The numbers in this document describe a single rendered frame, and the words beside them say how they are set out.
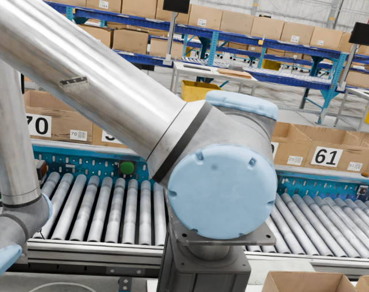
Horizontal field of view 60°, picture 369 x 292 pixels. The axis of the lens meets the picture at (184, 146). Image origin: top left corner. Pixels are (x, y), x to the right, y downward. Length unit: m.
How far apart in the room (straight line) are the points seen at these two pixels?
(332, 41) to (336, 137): 4.81
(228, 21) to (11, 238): 5.73
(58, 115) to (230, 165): 1.34
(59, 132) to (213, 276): 1.18
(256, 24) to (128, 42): 2.34
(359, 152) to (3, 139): 1.78
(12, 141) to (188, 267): 0.47
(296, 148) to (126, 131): 1.48
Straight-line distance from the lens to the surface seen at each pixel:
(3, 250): 0.80
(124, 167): 1.65
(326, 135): 2.28
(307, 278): 1.26
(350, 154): 2.05
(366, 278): 1.36
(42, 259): 1.34
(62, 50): 0.50
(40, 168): 1.05
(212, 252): 0.77
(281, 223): 1.62
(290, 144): 1.85
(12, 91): 0.79
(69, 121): 1.68
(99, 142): 1.70
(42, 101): 2.00
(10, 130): 0.80
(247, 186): 0.43
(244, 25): 6.31
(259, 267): 1.32
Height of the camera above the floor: 1.58
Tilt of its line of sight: 22 degrees down
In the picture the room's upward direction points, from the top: 10 degrees clockwise
